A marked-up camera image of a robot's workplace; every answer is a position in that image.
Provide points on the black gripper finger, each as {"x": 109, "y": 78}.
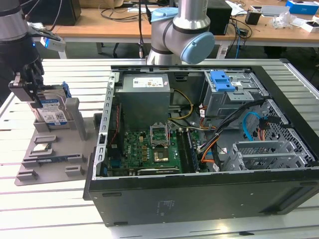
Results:
{"x": 35, "y": 79}
{"x": 21, "y": 90}

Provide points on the hard disk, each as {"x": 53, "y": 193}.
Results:
{"x": 53, "y": 109}

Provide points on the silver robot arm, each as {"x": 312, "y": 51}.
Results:
{"x": 174, "y": 30}

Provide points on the metal disk bay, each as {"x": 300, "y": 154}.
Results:
{"x": 274, "y": 156}

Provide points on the crumpled white paper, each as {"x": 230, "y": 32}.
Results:
{"x": 36, "y": 24}

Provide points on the silver CPU chip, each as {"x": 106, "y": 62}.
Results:
{"x": 41, "y": 148}

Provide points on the large black box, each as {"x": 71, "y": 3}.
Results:
{"x": 64, "y": 12}

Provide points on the grey parts rack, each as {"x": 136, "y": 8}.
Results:
{"x": 62, "y": 147}

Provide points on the brown cardboard box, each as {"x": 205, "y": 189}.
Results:
{"x": 99, "y": 3}

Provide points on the grey power supply unit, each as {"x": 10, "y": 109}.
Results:
{"x": 142, "y": 104}

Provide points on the green motherboard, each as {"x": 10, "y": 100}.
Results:
{"x": 134, "y": 149}

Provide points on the CPU socket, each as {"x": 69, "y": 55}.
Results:
{"x": 160, "y": 155}

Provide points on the black graphics card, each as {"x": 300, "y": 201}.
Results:
{"x": 159, "y": 171}

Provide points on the black RAM slots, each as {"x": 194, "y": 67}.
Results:
{"x": 183, "y": 152}

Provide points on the installed RAM stick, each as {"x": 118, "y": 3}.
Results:
{"x": 194, "y": 152}

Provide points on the blue drive latch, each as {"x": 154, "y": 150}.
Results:
{"x": 221, "y": 83}

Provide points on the white labelled adapter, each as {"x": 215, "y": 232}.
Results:
{"x": 223, "y": 52}

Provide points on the metal optical drive cage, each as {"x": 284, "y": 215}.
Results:
{"x": 224, "y": 104}

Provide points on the black speaker box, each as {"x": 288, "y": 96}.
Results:
{"x": 220, "y": 17}

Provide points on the black PC case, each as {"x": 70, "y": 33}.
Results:
{"x": 199, "y": 199}

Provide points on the white paper sheets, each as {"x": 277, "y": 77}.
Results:
{"x": 236, "y": 10}

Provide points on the small white box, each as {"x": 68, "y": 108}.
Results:
{"x": 256, "y": 8}

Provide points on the grey flat device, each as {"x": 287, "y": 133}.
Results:
{"x": 274, "y": 10}

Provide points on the clear plastic bag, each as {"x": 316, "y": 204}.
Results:
{"x": 282, "y": 21}

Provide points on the blue cardboard box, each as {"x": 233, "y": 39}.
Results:
{"x": 301, "y": 7}

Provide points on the white box dark inlay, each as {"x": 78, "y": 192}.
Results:
{"x": 311, "y": 27}

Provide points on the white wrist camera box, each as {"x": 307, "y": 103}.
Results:
{"x": 53, "y": 44}

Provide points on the wooden desk white frame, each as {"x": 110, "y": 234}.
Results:
{"x": 51, "y": 28}
{"x": 87, "y": 27}

